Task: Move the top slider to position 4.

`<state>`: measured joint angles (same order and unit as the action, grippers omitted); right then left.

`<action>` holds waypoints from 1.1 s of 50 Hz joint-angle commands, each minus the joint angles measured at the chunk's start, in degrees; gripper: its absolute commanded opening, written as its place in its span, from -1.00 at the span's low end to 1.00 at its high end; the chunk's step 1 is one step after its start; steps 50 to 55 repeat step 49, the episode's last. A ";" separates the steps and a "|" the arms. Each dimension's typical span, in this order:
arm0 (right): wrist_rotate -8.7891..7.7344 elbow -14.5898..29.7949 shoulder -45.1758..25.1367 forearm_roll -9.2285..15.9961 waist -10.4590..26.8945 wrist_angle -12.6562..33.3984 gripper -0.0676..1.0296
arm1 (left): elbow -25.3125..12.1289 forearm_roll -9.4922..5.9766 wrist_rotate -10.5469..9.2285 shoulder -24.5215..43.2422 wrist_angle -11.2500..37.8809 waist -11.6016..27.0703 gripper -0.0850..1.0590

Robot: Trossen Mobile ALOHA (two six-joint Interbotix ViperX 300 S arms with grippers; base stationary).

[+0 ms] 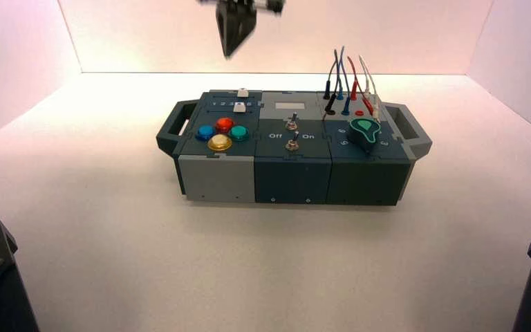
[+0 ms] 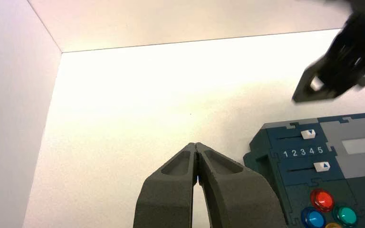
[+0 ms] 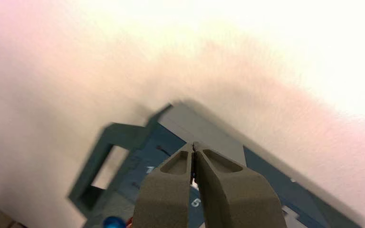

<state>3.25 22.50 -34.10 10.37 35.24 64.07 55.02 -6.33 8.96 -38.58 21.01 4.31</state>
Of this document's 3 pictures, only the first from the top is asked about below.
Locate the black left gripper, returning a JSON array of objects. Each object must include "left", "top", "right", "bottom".
[{"left": 198, "top": 0, "right": 287, "bottom": 59}]

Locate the green dome push button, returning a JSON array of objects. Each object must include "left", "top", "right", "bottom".
[{"left": 227, "top": 126, "right": 250, "bottom": 143}]

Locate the blue dome push button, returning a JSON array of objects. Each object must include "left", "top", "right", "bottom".
[{"left": 194, "top": 125, "right": 216, "bottom": 142}]

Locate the yellow dome push button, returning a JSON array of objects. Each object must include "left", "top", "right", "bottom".
[{"left": 207, "top": 134, "right": 233, "bottom": 153}]

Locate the dark teal control box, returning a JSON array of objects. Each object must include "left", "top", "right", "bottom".
[{"left": 155, "top": 89, "right": 433, "bottom": 207}]

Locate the green pointer rotary knob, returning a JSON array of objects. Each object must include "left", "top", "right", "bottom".
[{"left": 346, "top": 118, "right": 382, "bottom": 154}]

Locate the black jumper cable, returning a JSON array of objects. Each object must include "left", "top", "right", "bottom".
[{"left": 322, "top": 49, "right": 339, "bottom": 116}]

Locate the red jumper cable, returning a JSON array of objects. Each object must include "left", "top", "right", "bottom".
[{"left": 346, "top": 55, "right": 375, "bottom": 116}]

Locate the blue jumper cable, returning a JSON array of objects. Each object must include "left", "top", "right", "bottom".
[{"left": 335, "top": 46, "right": 351, "bottom": 116}]

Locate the white jumper cable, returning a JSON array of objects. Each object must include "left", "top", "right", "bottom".
[{"left": 357, "top": 55, "right": 381, "bottom": 122}]

